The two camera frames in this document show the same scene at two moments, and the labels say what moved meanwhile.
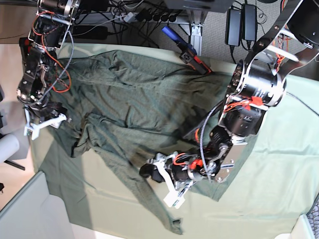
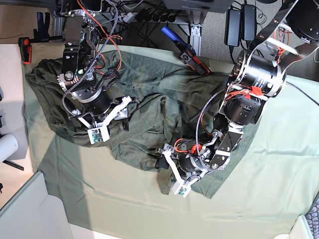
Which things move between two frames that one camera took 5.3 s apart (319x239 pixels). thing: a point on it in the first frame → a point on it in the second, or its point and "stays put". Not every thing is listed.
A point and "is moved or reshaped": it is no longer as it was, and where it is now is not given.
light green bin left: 33,213 stays put
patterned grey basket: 313,217 stays put
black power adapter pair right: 249,22 stays put
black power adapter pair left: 233,24 stays put
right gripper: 40,111 → 95,101
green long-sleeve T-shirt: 129,108 is moved or reshaped
